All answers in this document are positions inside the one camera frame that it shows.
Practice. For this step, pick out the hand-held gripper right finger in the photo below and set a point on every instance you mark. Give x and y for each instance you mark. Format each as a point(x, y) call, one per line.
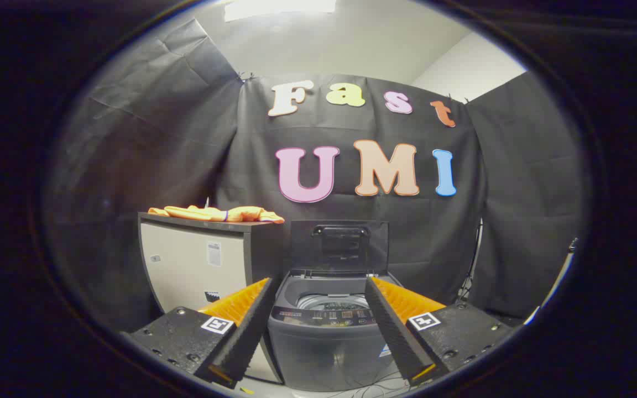
point(390, 331)

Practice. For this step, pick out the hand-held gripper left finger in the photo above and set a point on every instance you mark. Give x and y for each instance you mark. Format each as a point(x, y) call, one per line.
point(252, 331)

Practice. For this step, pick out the grey washing machine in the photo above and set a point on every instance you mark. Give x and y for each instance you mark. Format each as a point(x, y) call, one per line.
point(324, 354)

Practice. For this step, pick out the black backdrop cloth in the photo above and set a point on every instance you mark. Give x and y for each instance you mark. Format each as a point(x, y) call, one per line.
point(423, 232)

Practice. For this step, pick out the thin metal backdrop stand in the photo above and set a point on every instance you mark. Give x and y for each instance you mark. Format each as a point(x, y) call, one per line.
point(472, 265)

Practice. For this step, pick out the orange garment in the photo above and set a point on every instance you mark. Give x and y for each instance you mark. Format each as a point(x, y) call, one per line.
point(241, 213)

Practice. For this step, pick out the beige cabinet with dark frame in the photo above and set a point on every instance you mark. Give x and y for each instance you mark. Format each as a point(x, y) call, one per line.
point(186, 265)

